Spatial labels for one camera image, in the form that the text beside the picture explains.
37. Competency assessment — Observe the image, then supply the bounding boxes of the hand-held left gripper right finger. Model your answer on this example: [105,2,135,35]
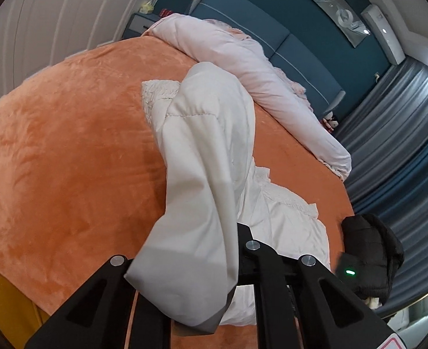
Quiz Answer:
[236,222,394,349]

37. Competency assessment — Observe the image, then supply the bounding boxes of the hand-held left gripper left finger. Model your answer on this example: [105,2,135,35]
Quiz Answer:
[24,254,173,349]

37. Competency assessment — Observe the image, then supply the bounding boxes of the white quilted long coat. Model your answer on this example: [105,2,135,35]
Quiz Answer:
[124,62,331,339]

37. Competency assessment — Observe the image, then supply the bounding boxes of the black puffer jacket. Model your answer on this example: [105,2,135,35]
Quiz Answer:
[341,214,405,306]

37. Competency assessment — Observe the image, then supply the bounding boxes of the person's yellow clothing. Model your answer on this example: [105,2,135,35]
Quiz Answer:
[0,274,50,349]

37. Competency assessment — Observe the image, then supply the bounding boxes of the blue grey curtain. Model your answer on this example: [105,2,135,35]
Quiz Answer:
[336,56,428,317]

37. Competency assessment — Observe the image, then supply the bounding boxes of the orange plush blanket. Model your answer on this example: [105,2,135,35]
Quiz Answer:
[0,34,356,349]

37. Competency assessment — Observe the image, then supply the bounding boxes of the black and white plush toy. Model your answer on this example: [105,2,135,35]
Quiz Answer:
[321,111,340,132]

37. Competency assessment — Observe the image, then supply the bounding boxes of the pink duvet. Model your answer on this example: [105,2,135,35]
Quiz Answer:
[141,13,353,182]

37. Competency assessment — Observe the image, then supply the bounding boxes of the blue upholstered headboard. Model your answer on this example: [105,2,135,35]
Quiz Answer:
[188,0,346,114]

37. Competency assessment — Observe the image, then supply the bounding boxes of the white air conditioner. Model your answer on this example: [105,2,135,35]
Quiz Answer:
[361,4,406,65]

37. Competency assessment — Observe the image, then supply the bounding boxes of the blue nightstand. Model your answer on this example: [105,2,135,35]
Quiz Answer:
[128,13,160,39]

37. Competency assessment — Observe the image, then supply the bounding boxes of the white wardrobe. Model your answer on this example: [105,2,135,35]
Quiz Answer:
[0,0,186,91]

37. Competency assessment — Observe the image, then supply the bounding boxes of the silver wall art panel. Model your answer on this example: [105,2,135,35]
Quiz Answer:
[283,0,373,48]

